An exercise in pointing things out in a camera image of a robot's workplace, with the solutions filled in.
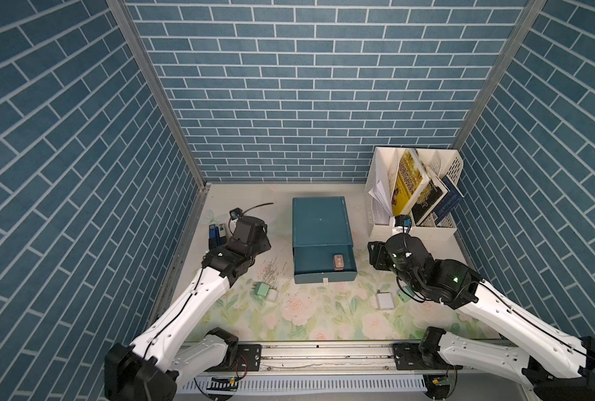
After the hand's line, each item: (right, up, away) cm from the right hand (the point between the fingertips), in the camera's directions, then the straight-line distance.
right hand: (375, 247), depth 71 cm
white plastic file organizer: (+30, +28, +25) cm, 48 cm away
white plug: (-32, -19, +14) cm, 39 cm away
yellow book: (+20, +23, +22) cm, 37 cm away
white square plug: (+7, -21, +13) cm, 26 cm away
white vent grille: (-19, -39, 0) cm, 44 cm away
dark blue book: (+37, +15, +25) cm, 47 cm away
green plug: (-35, -18, +15) cm, 42 cm away
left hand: (-32, +2, +9) cm, 34 cm away
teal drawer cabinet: (-15, +4, +7) cm, 17 cm away
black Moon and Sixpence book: (+28, +16, +24) cm, 40 cm away
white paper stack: (+7, +11, +18) cm, 23 cm away
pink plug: (-10, -5, +3) cm, 12 cm away
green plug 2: (+4, -10, -12) cm, 16 cm away
